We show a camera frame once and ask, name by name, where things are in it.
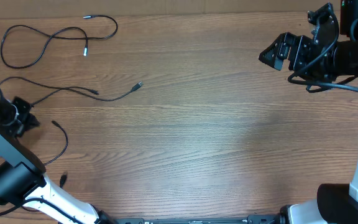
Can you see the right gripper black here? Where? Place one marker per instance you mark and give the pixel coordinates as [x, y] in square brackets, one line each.
[279, 51]

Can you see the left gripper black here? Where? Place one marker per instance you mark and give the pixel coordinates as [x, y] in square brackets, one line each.
[26, 121]

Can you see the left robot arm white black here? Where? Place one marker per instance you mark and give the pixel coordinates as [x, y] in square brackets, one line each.
[23, 178]

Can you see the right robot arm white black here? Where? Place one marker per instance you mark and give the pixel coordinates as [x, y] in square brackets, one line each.
[325, 60]

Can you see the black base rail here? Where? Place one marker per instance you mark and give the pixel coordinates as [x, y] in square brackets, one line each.
[197, 221]

